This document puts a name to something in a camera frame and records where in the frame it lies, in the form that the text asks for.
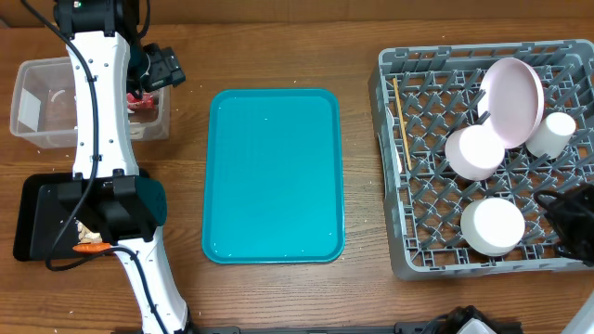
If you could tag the wooden chopstick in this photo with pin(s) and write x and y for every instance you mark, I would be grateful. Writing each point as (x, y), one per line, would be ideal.
(402, 125)

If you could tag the white bowl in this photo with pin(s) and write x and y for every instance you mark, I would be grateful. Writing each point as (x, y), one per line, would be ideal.
(493, 226)

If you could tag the red snack wrapper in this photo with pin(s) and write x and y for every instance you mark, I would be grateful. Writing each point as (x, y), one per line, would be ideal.
(147, 101)

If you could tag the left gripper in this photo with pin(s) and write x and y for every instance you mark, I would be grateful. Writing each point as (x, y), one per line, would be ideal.
(167, 68)

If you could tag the teal serving tray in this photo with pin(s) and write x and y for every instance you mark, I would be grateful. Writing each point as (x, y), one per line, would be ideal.
(273, 189)

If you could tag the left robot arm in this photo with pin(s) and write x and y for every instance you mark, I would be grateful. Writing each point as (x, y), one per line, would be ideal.
(103, 39)

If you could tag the clear plastic bin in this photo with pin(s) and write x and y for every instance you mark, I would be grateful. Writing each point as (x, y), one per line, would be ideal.
(43, 109)

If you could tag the grey dishwasher rack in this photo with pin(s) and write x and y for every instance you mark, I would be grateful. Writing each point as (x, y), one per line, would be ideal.
(439, 90)

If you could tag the pink bowl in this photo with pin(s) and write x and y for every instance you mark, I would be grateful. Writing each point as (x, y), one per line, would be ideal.
(474, 152)

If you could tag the black plastic tray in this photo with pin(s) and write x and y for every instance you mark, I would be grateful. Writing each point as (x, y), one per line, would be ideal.
(58, 210)

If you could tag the food scraps pile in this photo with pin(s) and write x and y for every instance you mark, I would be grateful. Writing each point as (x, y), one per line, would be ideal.
(88, 234)

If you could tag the orange carrot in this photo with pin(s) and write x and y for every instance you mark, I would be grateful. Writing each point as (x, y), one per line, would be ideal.
(91, 248)

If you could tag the white paper cup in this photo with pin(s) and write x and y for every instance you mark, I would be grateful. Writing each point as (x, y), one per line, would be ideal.
(552, 135)

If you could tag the white round plate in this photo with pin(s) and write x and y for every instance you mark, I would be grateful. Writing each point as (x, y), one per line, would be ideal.
(514, 98)

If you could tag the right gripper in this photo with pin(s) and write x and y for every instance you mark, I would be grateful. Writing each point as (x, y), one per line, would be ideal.
(561, 212)

